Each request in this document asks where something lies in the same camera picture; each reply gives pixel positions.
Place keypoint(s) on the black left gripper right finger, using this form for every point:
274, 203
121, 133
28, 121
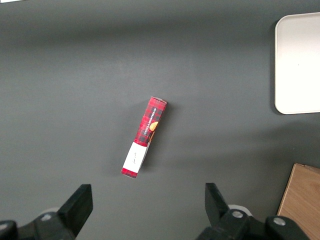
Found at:
220, 215

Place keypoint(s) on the dark grey table mat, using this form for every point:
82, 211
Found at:
75, 75

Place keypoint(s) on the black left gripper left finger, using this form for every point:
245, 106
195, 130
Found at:
75, 212

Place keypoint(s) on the red tartan cookie box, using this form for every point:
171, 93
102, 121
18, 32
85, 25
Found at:
145, 137

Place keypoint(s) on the wooden drawer cabinet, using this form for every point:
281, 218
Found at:
302, 200

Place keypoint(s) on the beige plastic tray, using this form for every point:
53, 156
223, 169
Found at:
298, 65

